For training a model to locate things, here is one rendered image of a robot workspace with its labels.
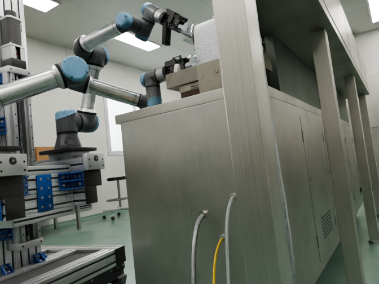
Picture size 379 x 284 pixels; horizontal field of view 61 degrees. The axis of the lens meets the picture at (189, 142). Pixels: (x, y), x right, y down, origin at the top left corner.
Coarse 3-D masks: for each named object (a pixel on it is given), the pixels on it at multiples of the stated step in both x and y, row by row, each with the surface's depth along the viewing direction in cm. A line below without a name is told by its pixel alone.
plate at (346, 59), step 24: (264, 0) 103; (288, 0) 105; (312, 0) 107; (336, 0) 156; (264, 24) 122; (288, 24) 124; (312, 24) 127; (336, 24) 141; (336, 48) 160; (336, 72) 207; (360, 72) 236
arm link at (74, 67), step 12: (72, 60) 141; (84, 60) 145; (48, 72) 139; (60, 72) 139; (72, 72) 141; (84, 72) 143; (12, 84) 133; (24, 84) 134; (36, 84) 136; (48, 84) 139; (60, 84) 142; (72, 84) 145; (0, 96) 130; (12, 96) 133; (24, 96) 136; (0, 108) 132
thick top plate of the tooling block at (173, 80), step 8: (264, 56) 119; (200, 64) 125; (176, 72) 131; (184, 72) 129; (192, 72) 127; (168, 80) 133; (176, 80) 131; (184, 80) 129; (192, 80) 127; (168, 88) 134; (176, 88) 135
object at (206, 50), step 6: (216, 36) 144; (204, 42) 147; (210, 42) 145; (216, 42) 144; (198, 48) 149; (204, 48) 147; (210, 48) 145; (216, 48) 144; (198, 54) 149; (204, 54) 147; (210, 54) 145; (216, 54) 144; (198, 60) 149; (204, 60) 147; (210, 60) 145
